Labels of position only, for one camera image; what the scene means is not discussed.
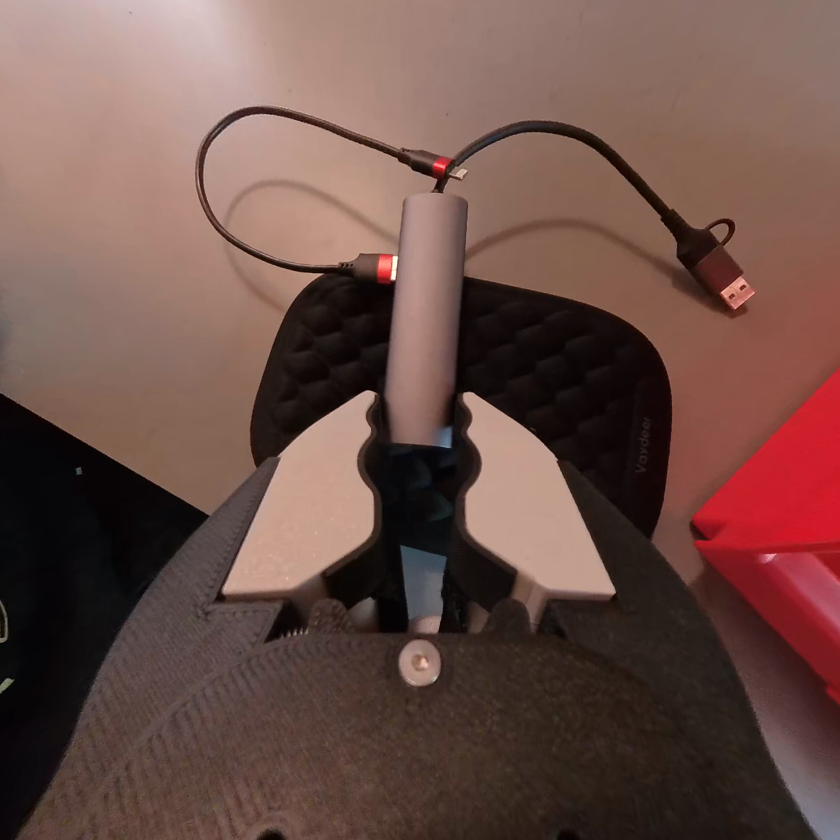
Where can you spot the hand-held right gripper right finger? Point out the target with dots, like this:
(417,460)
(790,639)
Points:
(531,525)

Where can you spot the red plastic bin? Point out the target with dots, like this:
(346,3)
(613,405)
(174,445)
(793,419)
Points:
(787,492)

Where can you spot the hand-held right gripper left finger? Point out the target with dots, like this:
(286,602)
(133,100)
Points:
(308,519)

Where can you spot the grey usb hub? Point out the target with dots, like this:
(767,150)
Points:
(426,315)

